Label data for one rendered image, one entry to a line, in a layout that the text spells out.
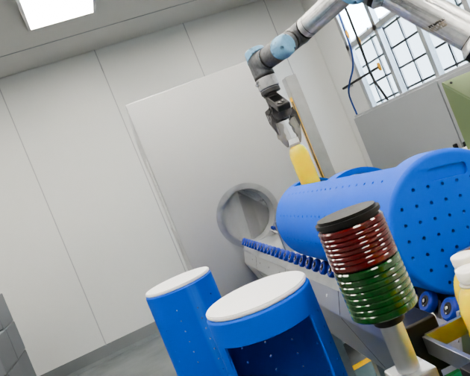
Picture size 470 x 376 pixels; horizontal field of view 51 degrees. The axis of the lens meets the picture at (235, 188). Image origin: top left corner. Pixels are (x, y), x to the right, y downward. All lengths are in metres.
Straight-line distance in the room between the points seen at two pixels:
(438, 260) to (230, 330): 0.50
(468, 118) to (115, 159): 4.84
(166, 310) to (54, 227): 4.07
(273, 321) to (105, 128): 5.02
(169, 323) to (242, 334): 0.80
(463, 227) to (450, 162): 0.13
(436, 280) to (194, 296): 1.12
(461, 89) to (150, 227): 4.76
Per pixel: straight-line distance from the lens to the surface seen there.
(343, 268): 0.46
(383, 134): 3.99
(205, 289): 1.95
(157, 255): 5.91
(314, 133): 2.44
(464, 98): 1.55
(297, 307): 1.19
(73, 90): 6.12
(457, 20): 1.39
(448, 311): 0.98
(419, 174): 0.99
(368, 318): 0.47
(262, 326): 1.17
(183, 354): 1.99
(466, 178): 1.04
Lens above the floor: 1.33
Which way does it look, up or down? 1 degrees down
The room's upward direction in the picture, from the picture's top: 22 degrees counter-clockwise
